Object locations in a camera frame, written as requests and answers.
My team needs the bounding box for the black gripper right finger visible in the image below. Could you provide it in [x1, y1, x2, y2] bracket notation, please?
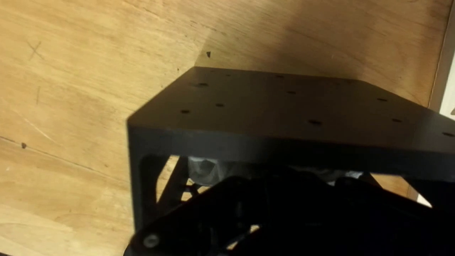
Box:
[303, 170, 455, 256]

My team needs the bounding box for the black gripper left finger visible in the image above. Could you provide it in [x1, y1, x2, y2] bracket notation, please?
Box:
[124, 175, 271, 256]

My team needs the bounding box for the white towel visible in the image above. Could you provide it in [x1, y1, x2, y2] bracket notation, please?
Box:
[185, 155, 367, 188]

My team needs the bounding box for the black basket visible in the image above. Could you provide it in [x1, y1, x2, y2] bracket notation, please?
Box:
[126, 66, 455, 234]

